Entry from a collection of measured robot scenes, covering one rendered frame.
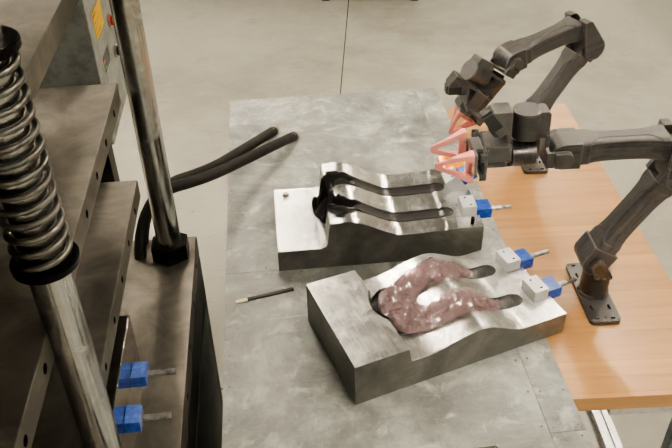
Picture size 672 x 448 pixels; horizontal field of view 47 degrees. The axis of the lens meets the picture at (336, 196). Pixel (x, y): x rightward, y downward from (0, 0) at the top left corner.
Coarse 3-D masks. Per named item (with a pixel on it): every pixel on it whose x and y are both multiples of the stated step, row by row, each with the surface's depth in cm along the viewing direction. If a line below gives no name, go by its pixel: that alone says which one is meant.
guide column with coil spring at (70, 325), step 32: (0, 32) 82; (0, 64) 82; (0, 128) 85; (0, 160) 88; (0, 192) 91; (32, 288) 100; (64, 288) 100; (64, 320) 103; (64, 352) 106; (64, 384) 110; (96, 384) 112; (96, 416) 114
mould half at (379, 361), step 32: (416, 256) 177; (448, 256) 181; (480, 256) 183; (320, 288) 167; (352, 288) 166; (448, 288) 168; (480, 288) 172; (512, 288) 173; (320, 320) 164; (352, 320) 159; (384, 320) 158; (480, 320) 160; (512, 320) 165; (544, 320) 165; (352, 352) 151; (384, 352) 151; (416, 352) 156; (448, 352) 157; (480, 352) 162; (352, 384) 153; (384, 384) 155
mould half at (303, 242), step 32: (352, 192) 192; (448, 192) 198; (288, 224) 193; (320, 224) 193; (352, 224) 182; (384, 224) 187; (416, 224) 188; (448, 224) 187; (480, 224) 187; (288, 256) 186; (320, 256) 187; (352, 256) 188; (384, 256) 189
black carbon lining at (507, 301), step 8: (480, 272) 179; (488, 272) 179; (368, 296) 164; (376, 296) 170; (504, 296) 172; (512, 296) 172; (376, 304) 168; (504, 304) 170; (512, 304) 170; (376, 312) 160
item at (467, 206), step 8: (464, 200) 191; (472, 200) 190; (480, 200) 193; (488, 200) 193; (464, 208) 188; (472, 208) 189; (480, 208) 190; (488, 208) 190; (496, 208) 192; (504, 208) 192; (464, 216) 190; (480, 216) 191; (488, 216) 191
